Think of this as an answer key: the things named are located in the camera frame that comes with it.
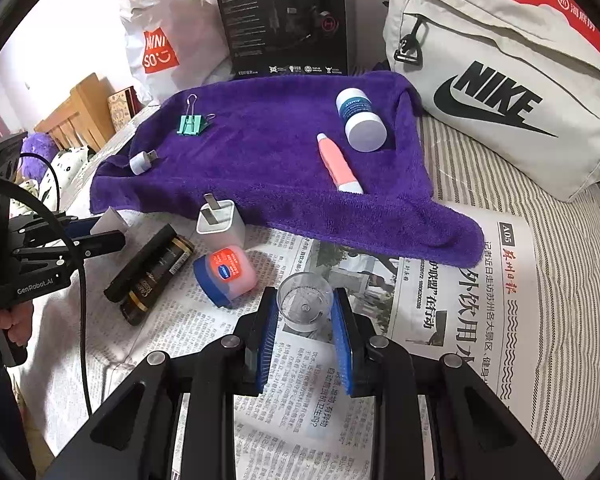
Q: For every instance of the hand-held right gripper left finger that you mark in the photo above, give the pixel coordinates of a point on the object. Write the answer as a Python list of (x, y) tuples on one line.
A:
[(265, 350)]

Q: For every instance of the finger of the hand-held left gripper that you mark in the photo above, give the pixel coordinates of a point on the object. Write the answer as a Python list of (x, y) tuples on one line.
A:
[(87, 246), (75, 225)]

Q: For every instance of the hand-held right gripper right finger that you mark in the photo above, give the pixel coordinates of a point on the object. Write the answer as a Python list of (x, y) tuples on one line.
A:
[(342, 345)]

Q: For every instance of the clear plastic cup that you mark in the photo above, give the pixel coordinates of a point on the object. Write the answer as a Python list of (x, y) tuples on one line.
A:
[(305, 305)]

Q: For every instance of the slim black case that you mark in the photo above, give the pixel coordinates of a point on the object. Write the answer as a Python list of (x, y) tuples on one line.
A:
[(140, 265)]

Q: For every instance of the black and gold case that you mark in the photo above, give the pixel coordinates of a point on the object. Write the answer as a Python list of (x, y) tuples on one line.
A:
[(155, 285)]

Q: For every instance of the blue lidded jelly jar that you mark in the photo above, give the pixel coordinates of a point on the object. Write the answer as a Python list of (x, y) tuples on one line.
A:
[(225, 270)]

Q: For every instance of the small white usb adapter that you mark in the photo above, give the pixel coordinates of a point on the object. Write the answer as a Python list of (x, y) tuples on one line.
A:
[(140, 162)]

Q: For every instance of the white charger plug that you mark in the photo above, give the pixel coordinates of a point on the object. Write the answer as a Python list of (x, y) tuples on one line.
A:
[(220, 225)]

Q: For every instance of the green binder clip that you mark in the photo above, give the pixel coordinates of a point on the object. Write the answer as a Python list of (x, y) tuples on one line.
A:
[(190, 125)]

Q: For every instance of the pink and white tube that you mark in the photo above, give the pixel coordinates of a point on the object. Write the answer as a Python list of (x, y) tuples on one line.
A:
[(335, 165)]

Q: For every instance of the white and blue bottle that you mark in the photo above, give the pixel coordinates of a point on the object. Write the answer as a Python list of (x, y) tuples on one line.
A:
[(362, 127)]

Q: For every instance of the person's left forearm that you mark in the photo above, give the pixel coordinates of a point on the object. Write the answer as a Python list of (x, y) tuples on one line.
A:
[(0, 410)]

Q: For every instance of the person's left hand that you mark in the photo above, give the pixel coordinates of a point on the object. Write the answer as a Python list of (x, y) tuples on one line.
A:
[(17, 327)]

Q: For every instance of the white spotted pillow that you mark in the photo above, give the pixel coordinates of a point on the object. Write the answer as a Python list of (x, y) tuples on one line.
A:
[(65, 162)]

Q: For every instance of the purple plush toy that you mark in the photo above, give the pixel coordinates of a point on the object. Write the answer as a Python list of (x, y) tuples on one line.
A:
[(37, 152)]

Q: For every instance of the newspaper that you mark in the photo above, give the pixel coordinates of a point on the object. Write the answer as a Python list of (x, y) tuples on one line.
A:
[(430, 300)]

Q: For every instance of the wooden headboard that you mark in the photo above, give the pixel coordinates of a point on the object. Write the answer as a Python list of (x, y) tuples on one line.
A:
[(85, 105)]

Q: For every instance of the patterned book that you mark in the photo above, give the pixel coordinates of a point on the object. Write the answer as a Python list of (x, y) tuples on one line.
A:
[(122, 107)]

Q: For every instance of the purple towel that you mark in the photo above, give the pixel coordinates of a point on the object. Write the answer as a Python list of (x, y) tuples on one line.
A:
[(270, 160)]

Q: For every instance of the white plastic shopping bag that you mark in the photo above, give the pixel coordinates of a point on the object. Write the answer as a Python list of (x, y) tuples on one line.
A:
[(180, 20)]

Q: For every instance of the black headphone box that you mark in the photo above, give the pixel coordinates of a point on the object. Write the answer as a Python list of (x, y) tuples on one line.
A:
[(260, 20)]

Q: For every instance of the grey waist bag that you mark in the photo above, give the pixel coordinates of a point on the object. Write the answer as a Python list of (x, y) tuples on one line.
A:
[(480, 40)]

